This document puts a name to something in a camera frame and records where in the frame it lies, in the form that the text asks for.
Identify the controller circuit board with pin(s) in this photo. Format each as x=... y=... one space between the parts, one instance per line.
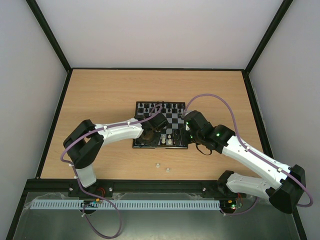
x=91 y=203
x=231 y=204

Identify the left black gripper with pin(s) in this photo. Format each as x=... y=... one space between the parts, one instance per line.
x=154 y=143

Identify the left controller circuit board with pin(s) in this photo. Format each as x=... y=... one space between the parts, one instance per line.
x=91 y=203

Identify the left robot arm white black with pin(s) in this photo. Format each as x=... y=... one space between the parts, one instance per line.
x=82 y=146

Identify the black aluminium frame rail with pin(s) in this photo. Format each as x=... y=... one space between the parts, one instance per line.
x=107 y=188

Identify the clear plastic sheet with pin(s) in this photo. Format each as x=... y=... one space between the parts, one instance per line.
x=263 y=222

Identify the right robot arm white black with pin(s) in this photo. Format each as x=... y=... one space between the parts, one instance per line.
x=280 y=184

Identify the black and silver chessboard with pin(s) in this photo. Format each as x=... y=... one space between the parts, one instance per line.
x=175 y=121

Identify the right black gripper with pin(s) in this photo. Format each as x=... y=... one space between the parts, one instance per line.
x=182 y=135

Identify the right controller circuit board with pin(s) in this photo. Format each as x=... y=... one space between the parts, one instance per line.
x=231 y=204

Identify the light blue slotted cable duct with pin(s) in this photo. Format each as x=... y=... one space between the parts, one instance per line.
x=72 y=204

